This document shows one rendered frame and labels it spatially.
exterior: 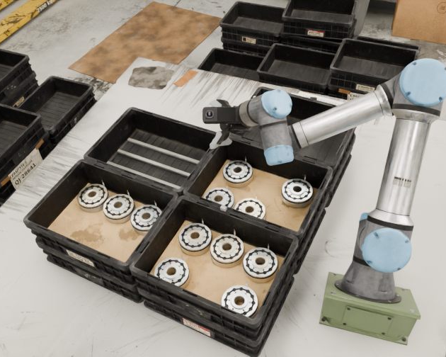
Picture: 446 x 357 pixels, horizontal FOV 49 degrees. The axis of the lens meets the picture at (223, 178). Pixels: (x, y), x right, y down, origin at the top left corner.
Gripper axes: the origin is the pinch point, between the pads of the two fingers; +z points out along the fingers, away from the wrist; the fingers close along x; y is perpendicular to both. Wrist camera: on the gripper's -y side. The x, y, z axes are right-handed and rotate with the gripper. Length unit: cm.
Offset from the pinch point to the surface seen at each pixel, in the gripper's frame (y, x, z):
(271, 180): 25.7, -16.8, 1.6
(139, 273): -25, -45, -4
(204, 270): -3.6, -45.0, -3.8
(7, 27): -26, 129, 287
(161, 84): 16, 34, 74
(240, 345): 3, -66, -13
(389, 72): 132, 48, 38
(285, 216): 23.7, -29.1, -8.4
